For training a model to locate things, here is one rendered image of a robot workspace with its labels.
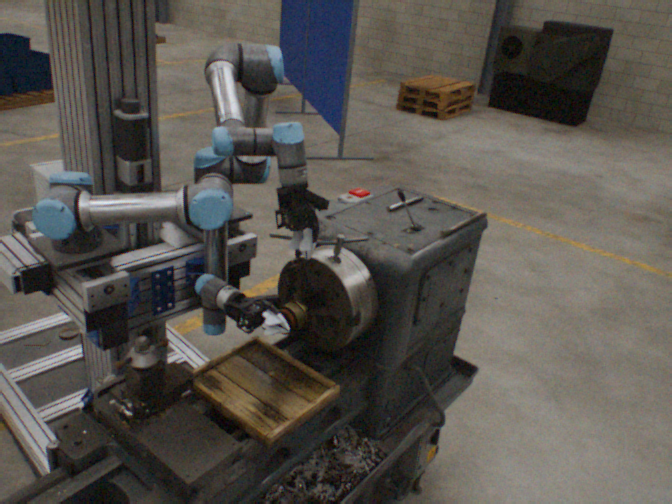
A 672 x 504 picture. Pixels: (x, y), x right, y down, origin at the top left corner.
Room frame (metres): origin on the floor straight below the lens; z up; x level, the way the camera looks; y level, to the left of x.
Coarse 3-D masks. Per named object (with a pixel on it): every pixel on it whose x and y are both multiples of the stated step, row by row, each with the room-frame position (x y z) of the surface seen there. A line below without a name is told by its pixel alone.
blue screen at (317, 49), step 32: (288, 0) 9.79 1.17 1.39; (320, 0) 7.84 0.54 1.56; (352, 0) 6.54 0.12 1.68; (288, 32) 9.65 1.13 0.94; (320, 32) 7.71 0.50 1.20; (352, 32) 6.41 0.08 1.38; (288, 64) 9.50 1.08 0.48; (320, 64) 7.58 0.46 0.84; (352, 64) 6.42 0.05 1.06; (320, 96) 7.45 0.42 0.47
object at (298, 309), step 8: (288, 304) 1.45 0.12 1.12; (296, 304) 1.45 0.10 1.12; (304, 304) 1.48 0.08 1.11; (280, 312) 1.41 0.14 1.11; (288, 312) 1.42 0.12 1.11; (296, 312) 1.43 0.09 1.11; (304, 312) 1.44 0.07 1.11; (288, 320) 1.40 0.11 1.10; (296, 320) 1.41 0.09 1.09; (304, 320) 1.43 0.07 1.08; (296, 328) 1.41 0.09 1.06
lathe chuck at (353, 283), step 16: (320, 256) 1.55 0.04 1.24; (320, 272) 1.52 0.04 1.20; (336, 272) 1.49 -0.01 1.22; (352, 272) 1.53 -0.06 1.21; (320, 288) 1.52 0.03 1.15; (336, 288) 1.48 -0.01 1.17; (352, 288) 1.48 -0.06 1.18; (368, 288) 1.52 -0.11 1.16; (336, 304) 1.48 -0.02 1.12; (352, 304) 1.45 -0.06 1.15; (368, 304) 1.50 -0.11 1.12; (368, 320) 1.50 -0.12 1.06; (304, 336) 1.54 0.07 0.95; (320, 336) 1.51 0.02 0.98; (336, 336) 1.47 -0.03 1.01; (352, 336) 1.45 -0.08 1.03
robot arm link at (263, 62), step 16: (240, 48) 1.82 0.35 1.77; (256, 48) 1.84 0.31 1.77; (272, 48) 1.87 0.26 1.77; (240, 64) 1.80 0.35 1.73; (256, 64) 1.82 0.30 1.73; (272, 64) 1.83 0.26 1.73; (240, 80) 1.82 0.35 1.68; (256, 80) 1.83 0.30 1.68; (272, 80) 1.85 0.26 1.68; (256, 96) 1.86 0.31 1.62; (256, 112) 1.89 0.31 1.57; (240, 160) 1.95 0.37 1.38; (256, 160) 1.95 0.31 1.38; (240, 176) 1.95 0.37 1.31; (256, 176) 1.97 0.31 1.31
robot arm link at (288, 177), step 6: (294, 168) 1.47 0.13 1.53; (300, 168) 1.40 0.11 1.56; (306, 168) 1.42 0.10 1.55; (282, 174) 1.40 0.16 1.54; (288, 174) 1.39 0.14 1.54; (294, 174) 1.39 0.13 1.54; (300, 174) 1.40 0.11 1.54; (306, 174) 1.42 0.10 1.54; (282, 180) 1.40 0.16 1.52; (288, 180) 1.39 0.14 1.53; (294, 180) 1.39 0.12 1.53; (300, 180) 1.40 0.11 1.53; (306, 180) 1.41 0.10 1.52
